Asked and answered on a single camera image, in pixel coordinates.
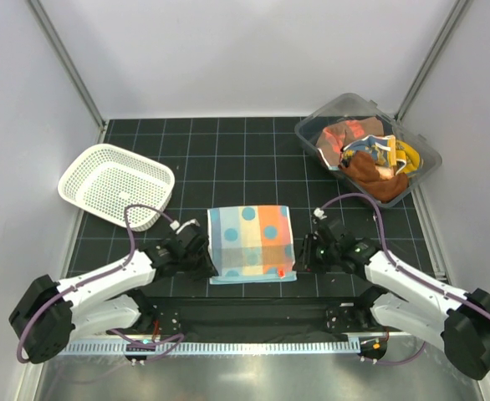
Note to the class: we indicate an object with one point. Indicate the blue polka dot towel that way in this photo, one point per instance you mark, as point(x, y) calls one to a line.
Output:
point(251, 244)

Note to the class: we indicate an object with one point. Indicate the clear plastic storage bin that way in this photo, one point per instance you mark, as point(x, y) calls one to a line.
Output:
point(352, 106)

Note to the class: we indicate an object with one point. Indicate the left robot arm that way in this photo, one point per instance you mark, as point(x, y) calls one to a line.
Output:
point(51, 314)

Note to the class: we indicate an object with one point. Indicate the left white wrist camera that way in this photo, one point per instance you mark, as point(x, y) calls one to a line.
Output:
point(188, 226)

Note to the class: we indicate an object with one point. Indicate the right aluminium frame post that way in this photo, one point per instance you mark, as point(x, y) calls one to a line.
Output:
point(445, 33)

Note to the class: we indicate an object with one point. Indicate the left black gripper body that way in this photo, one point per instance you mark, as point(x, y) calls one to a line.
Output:
point(186, 259)

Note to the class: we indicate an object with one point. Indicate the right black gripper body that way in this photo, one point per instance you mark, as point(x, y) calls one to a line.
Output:
point(325, 256)

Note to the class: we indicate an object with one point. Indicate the aluminium frame post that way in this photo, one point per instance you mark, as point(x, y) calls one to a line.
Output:
point(445, 33)
point(51, 34)

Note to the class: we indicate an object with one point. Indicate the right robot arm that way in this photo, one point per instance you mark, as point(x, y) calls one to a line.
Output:
point(450, 319)

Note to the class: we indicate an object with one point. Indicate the white slotted cable duct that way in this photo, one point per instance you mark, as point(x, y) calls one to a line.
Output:
point(120, 347)

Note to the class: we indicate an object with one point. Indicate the white perforated plastic basket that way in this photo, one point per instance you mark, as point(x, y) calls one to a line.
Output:
point(118, 186)

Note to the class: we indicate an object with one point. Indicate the pink brown towel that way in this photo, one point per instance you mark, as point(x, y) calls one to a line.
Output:
point(335, 137)

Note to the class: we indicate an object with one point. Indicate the left aluminium frame post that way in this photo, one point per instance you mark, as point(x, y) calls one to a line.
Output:
point(51, 34)

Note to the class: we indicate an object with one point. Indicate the yellow blue patterned towel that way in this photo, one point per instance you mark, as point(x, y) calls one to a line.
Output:
point(390, 155)

